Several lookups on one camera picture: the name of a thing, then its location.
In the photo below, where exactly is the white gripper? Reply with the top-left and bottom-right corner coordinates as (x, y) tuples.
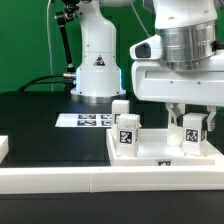
(132, 58), (224, 131)

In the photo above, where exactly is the white square table top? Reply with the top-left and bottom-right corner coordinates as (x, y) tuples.
(106, 129), (224, 166)

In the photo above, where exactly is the white sheet with tags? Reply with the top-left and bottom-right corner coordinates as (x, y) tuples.
(55, 113), (112, 128)

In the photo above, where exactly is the white U-shaped fence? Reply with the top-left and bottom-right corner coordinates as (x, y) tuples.
(0, 136), (224, 194)

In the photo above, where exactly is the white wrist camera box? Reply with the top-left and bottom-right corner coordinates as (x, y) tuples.
(130, 35), (163, 60)

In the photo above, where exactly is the black cable bundle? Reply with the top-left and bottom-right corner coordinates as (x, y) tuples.
(18, 74), (68, 92)

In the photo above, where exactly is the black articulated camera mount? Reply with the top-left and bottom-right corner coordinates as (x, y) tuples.
(55, 0), (80, 93)

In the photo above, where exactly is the thin white cable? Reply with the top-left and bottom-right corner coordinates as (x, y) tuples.
(46, 0), (55, 92)

